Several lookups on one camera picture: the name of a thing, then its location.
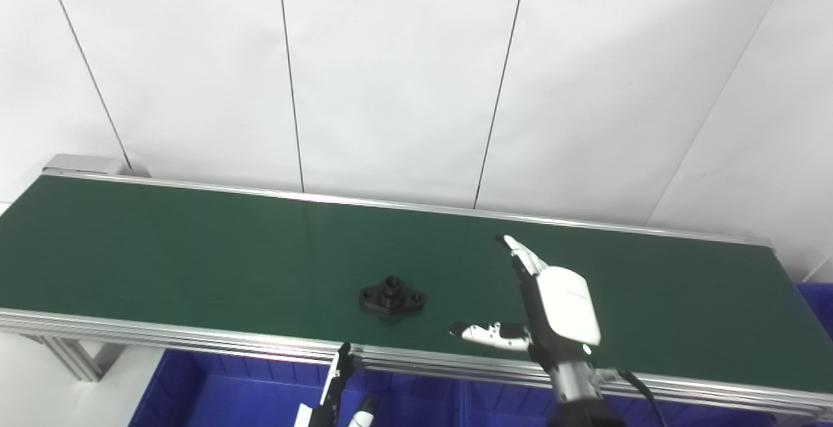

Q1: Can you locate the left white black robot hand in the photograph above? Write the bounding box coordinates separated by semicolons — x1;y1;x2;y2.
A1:
293;342;378;427

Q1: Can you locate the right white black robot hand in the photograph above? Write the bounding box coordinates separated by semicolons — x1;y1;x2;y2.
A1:
449;234;603;369

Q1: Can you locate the black flanged machine part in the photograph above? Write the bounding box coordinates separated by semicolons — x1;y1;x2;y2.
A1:
359;275;426;316

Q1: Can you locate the blue plastic bin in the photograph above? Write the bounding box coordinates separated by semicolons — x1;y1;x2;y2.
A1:
128;349;467;427
797;282;833;340
459;378;833;427

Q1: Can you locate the green conveyor belt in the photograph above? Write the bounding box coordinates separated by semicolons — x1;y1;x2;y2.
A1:
0;168;833;422
0;176;833;409

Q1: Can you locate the aluminium conveyor leg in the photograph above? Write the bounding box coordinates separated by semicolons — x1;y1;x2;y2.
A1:
23;335;126;383

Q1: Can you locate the grey conveyor end housing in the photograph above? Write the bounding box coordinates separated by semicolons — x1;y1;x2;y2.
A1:
42;154;135;178

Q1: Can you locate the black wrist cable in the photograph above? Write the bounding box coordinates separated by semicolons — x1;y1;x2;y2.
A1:
599;368;668;427

